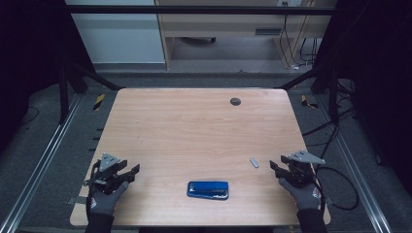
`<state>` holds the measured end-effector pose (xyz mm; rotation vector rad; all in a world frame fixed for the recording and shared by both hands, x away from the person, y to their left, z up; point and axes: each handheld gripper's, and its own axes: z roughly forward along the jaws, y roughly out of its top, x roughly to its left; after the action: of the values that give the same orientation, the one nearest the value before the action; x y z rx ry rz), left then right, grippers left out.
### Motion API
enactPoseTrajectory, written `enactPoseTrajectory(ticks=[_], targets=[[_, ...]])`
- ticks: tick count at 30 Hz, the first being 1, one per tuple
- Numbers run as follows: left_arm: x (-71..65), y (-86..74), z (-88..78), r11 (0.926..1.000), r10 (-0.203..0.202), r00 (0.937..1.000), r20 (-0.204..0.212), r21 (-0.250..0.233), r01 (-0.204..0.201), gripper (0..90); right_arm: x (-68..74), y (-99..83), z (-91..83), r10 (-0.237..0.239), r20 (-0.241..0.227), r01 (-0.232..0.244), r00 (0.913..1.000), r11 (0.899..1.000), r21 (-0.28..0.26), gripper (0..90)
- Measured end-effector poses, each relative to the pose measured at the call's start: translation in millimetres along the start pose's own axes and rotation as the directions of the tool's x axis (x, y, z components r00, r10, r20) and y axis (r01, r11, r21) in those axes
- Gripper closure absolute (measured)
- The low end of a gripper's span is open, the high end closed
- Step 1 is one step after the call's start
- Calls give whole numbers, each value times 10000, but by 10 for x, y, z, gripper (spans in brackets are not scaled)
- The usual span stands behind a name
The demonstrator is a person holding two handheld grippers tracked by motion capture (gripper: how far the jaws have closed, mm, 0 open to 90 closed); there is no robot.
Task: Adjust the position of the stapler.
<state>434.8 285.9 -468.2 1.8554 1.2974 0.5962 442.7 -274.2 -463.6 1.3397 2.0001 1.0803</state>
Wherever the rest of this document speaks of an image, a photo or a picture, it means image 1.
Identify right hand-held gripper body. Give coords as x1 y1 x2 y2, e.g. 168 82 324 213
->
285 150 326 188

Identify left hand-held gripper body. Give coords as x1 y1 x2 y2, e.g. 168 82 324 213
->
91 152 130 194

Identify person's right hand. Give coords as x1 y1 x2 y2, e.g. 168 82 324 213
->
278 177 323 212

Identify person's left hand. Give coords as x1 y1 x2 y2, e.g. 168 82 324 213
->
86 181 130 215

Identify yellow black hazard tape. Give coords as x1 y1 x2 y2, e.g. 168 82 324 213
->
92 93 106 112
300 94 319 110

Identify black curtain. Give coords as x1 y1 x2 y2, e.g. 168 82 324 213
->
0 0 95 153
315 0 412 190

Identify white cabinet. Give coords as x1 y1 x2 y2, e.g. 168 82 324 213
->
64 0 166 64

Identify light wooden desk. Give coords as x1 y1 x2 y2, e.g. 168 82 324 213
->
154 0 335 70

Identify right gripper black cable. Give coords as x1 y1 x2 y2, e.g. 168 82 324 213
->
311 168 326 216

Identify aluminium floor rail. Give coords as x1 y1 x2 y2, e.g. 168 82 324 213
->
0 93 83 233
315 95 394 233

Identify looped black floor cable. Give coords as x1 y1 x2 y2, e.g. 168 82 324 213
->
315 124 361 212

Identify black cable bundle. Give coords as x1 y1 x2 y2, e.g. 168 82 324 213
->
302 79 357 148

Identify black metal frame stand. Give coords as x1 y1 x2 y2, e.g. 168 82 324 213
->
57 62 125 124
275 61 341 123

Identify thin black floor cable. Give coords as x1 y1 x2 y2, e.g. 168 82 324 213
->
20 106 40 126

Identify black hanging desk cables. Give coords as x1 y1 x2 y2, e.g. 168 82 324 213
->
279 2 319 70

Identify white wall socket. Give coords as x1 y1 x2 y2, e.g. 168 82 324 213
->
277 0 303 8

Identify black horizontal frame bar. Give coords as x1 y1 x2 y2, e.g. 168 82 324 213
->
64 4 338 16

